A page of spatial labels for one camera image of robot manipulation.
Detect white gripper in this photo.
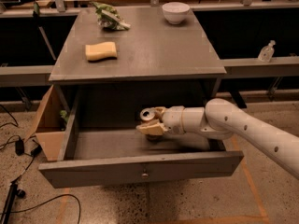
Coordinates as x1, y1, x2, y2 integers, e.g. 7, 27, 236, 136
136, 106, 184, 136

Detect orange soda can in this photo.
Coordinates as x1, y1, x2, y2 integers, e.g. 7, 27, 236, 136
140, 108, 162, 141

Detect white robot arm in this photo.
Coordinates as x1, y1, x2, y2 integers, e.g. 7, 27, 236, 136
136, 98, 299, 178

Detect grey open top drawer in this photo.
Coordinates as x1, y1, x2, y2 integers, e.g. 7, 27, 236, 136
39, 91, 243, 188

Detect grey cabinet with counter top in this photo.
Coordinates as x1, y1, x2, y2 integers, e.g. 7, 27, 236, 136
50, 7, 225, 110

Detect yellow sponge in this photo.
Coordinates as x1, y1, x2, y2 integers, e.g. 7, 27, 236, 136
85, 42, 117, 62

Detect brown cardboard box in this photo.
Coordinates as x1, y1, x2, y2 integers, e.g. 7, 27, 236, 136
24, 86, 65, 161

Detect white ceramic bowl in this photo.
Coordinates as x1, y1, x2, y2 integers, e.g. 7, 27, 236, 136
162, 2, 190, 24

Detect green white chip bag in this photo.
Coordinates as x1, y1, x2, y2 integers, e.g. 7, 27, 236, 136
91, 1, 131, 31

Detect clear sanitizer bottle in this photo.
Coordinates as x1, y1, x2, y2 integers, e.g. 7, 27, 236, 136
258, 40, 276, 63

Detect black power adapter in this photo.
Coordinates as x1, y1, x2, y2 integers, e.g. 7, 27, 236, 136
15, 139, 24, 156

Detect black stand on floor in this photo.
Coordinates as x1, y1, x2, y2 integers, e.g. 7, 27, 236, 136
0, 181, 26, 224

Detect grey horizontal rail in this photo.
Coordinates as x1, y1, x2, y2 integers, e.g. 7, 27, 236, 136
0, 56, 299, 87

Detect black floor cable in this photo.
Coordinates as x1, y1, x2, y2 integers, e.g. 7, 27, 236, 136
0, 103, 82, 224

